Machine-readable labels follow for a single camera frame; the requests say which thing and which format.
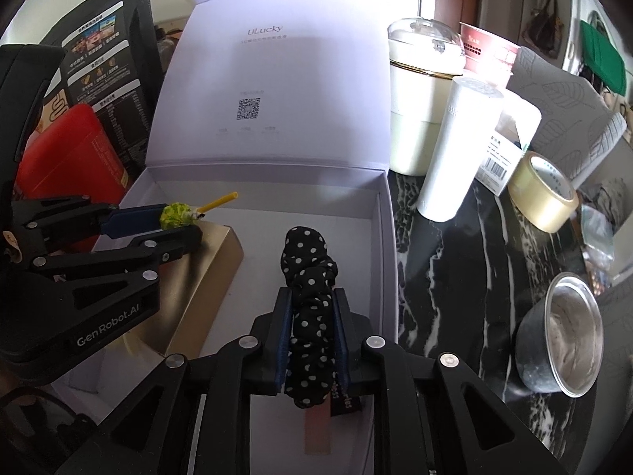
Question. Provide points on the steel bowl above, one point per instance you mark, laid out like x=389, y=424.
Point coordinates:
x=568, y=336

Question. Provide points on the green lollipop with yellow stick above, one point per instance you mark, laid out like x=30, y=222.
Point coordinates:
x=178, y=213

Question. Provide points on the white kettle with glass lid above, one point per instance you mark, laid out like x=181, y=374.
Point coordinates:
x=420, y=118

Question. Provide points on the black polka dot scrunchie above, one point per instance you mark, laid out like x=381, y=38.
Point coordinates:
x=309, y=282

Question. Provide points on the pink paper cup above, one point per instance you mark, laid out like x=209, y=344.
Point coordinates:
x=494, y=67
x=489, y=39

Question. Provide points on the white gift box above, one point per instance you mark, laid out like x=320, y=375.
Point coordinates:
x=277, y=59

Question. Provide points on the black printed slim box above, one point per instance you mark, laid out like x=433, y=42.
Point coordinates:
x=343, y=397

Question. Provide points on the gold box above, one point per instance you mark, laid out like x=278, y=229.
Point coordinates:
x=212, y=267

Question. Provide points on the brown hanging bag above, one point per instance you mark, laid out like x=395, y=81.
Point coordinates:
x=541, y=29

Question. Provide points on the pale pink flat strip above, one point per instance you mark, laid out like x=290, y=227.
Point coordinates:
x=316, y=425

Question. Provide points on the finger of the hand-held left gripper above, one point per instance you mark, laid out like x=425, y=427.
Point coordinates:
x=183, y=242
x=133, y=220

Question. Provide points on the pile of plastic bags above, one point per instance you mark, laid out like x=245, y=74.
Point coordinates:
x=598, y=237

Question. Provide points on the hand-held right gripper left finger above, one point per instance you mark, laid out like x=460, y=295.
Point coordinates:
x=282, y=341

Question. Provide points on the grey leaf-pattern cushion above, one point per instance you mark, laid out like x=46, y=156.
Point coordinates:
x=559, y=99
x=615, y=307

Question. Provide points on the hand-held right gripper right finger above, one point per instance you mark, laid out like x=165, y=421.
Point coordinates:
x=341, y=336

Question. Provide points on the black snack bag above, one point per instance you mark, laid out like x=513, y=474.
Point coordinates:
x=109, y=59

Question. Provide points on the clear tape roll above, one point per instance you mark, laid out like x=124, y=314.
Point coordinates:
x=541, y=203

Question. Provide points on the green bag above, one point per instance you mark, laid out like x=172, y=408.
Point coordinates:
x=601, y=57

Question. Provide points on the red box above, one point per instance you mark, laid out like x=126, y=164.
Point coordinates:
x=74, y=158

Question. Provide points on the white carton with barcode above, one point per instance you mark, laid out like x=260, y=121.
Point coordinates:
x=499, y=163

